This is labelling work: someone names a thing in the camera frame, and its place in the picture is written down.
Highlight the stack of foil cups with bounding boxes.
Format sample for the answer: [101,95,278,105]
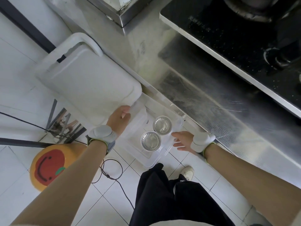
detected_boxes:
[152,116,174,136]

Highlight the white left wrist tracker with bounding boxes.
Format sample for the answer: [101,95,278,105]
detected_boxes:
[87,125,117,154]

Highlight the orange round smiley cushion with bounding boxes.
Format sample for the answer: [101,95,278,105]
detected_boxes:
[29,143,87,192]

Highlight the grey metal folding rack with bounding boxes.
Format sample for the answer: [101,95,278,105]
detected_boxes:
[46,99,87,144]

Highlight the white right wrist tracker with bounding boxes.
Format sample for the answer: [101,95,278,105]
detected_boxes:
[190,132,216,163]

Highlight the person's left hand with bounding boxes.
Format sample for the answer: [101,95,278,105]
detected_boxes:
[106,105,131,139]

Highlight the stove burner under wok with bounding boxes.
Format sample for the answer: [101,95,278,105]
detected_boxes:
[221,0,294,23]

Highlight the person's white right shoe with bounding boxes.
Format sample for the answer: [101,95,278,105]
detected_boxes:
[181,166,195,181]

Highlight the dark metal bar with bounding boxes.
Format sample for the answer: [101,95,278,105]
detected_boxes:
[0,137,53,148]

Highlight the white wrist tracker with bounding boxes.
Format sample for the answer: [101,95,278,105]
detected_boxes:
[87,125,117,154]
[190,132,216,163]

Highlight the white box lid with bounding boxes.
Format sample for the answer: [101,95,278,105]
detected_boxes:
[35,33,143,130]

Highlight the black glass gas stove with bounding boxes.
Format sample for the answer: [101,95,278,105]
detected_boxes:
[160,0,301,119]

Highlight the black cable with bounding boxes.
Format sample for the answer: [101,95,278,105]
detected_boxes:
[0,111,135,210]

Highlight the clear plastic storage box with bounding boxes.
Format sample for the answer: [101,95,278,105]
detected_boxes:
[117,93,184,169]

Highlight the person's right forearm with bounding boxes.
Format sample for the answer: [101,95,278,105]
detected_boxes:
[204,143,301,226]

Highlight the black stove knob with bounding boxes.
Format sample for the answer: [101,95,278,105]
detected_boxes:
[263,42,298,71]

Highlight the person's black trousers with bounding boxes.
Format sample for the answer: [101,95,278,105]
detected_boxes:
[129,163,235,226]

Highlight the person's right hand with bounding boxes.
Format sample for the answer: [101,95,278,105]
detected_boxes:
[171,131,197,154]

